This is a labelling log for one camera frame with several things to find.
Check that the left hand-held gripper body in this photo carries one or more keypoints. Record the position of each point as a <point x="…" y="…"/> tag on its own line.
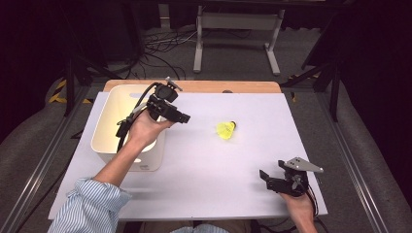
<point x="162" y="103"/>

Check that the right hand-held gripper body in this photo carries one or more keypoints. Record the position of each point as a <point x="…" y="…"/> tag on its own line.
<point x="291" y="181"/>

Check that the yellow shuttlecock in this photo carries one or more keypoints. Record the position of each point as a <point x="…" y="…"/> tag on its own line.
<point x="225" y="130"/>

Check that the white plastic bin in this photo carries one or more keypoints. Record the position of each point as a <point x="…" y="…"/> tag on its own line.
<point x="110" y="129"/>

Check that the person's right hand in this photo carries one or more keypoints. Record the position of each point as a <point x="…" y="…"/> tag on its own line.
<point x="301" y="207"/>

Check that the person's left hand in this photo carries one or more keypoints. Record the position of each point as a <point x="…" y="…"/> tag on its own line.
<point x="144" y="129"/>

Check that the wooden table board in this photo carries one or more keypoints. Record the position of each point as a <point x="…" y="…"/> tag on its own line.
<point x="200" y="86"/>

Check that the black tripod stand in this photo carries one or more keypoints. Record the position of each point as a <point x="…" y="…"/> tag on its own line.
<point x="333" y="87"/>
<point x="69" y="84"/>

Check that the yellow black floor tape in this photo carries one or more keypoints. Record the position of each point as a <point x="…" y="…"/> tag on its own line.
<point x="60" y="85"/>

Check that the white metal stand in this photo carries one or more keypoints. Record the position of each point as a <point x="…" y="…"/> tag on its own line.
<point x="238" y="21"/>

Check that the left arm striped sleeve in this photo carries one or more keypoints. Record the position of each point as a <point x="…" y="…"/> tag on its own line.
<point x="87" y="207"/>

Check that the metal rail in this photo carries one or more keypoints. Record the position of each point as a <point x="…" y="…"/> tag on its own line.
<point x="362" y="168"/>
<point x="39" y="171"/>

